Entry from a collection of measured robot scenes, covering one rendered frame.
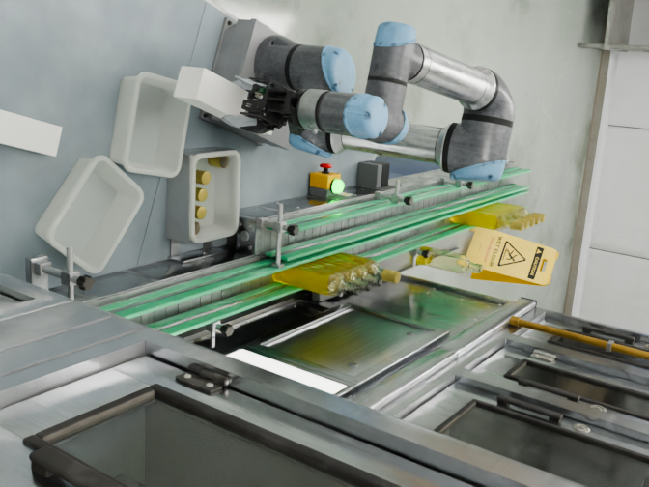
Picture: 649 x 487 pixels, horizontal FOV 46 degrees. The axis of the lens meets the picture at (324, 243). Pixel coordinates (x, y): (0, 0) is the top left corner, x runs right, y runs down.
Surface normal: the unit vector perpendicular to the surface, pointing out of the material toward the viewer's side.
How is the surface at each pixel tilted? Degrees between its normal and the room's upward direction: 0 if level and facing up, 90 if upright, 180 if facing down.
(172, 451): 90
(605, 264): 90
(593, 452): 90
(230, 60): 90
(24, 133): 0
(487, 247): 79
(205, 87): 0
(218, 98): 0
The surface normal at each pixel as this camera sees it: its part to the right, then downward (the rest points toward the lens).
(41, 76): 0.81, 0.19
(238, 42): -0.52, -0.16
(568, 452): 0.06, -0.97
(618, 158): -0.58, 0.17
